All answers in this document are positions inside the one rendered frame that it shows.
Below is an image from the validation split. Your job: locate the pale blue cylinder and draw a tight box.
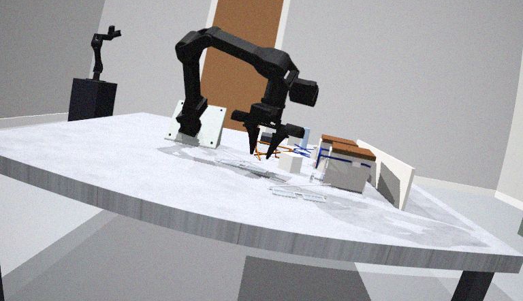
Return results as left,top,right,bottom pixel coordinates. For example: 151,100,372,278
300,127,310,149

